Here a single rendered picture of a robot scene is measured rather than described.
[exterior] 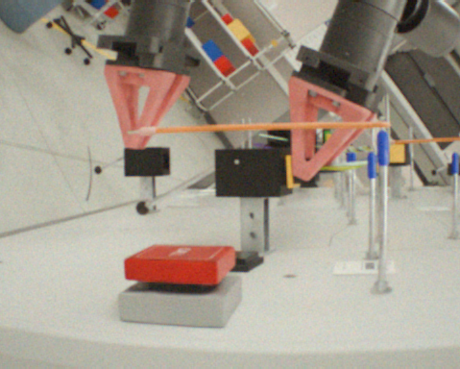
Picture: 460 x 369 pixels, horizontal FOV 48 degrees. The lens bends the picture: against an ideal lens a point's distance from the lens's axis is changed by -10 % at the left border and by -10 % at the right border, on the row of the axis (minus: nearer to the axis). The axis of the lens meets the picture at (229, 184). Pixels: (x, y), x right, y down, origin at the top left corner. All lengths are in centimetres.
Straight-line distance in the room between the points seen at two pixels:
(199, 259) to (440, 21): 33
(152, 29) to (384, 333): 35
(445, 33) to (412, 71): 105
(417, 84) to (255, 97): 683
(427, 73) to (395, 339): 135
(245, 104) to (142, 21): 783
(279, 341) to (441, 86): 136
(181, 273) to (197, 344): 4
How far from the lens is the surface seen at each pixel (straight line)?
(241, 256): 43
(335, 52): 45
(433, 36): 52
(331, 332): 27
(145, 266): 29
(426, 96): 157
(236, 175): 47
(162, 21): 51
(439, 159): 149
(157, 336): 27
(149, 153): 85
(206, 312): 28
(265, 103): 827
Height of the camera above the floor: 121
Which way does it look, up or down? 10 degrees down
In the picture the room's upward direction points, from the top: 53 degrees clockwise
